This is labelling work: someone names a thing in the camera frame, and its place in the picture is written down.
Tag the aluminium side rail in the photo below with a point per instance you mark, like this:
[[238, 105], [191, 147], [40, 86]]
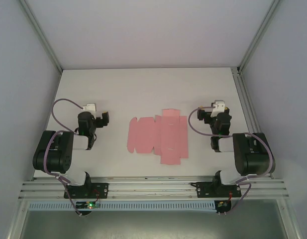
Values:
[[245, 99]]

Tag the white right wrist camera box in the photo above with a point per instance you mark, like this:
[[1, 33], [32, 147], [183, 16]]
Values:
[[218, 107]]

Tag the circuit board with green light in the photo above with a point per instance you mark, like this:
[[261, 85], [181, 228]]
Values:
[[89, 205]]

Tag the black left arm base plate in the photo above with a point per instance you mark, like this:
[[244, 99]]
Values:
[[98, 190]]

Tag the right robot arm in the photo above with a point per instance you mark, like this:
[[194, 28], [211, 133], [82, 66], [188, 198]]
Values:
[[252, 159]]

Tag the small circuit board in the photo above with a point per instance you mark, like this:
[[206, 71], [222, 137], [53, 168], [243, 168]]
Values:
[[221, 204]]

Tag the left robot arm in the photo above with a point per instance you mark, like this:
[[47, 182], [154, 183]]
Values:
[[53, 154]]

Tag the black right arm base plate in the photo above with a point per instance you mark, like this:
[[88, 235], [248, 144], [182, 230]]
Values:
[[204, 189]]

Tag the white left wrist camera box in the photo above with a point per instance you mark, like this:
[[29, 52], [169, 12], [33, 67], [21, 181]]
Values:
[[89, 107]]

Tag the aluminium frame post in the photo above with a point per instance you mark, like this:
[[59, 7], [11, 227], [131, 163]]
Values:
[[257, 37], [43, 37]]

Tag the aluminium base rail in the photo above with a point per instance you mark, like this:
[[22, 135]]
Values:
[[148, 185]]

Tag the pink paper box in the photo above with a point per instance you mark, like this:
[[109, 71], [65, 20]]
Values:
[[168, 137]]

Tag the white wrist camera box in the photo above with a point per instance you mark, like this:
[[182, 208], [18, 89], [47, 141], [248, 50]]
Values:
[[218, 107], [89, 107]]

